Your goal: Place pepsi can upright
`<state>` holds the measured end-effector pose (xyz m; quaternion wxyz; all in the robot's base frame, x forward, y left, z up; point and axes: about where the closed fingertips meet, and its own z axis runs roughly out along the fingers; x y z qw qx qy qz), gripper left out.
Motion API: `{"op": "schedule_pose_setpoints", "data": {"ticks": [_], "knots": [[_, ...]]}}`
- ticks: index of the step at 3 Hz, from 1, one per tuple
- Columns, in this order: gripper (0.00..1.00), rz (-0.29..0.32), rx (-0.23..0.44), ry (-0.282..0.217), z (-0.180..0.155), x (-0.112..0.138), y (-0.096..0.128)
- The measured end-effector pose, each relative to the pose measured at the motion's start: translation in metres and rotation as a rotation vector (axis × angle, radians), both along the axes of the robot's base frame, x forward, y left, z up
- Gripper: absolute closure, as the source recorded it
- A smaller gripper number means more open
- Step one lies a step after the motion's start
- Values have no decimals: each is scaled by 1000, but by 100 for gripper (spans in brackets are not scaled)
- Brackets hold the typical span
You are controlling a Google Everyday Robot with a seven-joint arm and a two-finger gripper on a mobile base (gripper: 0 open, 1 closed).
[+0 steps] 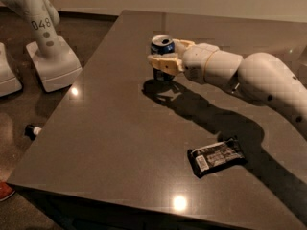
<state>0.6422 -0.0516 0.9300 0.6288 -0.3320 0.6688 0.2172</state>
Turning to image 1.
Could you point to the black white table leg cap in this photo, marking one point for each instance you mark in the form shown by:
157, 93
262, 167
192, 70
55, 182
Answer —
32, 131

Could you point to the white robot base at left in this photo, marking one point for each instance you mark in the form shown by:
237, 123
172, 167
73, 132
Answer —
10, 80

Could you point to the blue pepsi can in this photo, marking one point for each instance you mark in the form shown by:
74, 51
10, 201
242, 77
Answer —
162, 44

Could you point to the black snack bar wrapper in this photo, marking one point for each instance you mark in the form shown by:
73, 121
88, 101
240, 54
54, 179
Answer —
213, 158

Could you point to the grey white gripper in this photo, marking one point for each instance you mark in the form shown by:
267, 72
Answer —
196, 62

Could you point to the white robot stand numbered 048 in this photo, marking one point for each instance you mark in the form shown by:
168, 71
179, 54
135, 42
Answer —
55, 62

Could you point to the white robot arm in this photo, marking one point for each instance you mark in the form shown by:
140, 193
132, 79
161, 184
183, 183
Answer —
260, 78

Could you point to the red shoe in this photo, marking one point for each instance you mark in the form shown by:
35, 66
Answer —
5, 191

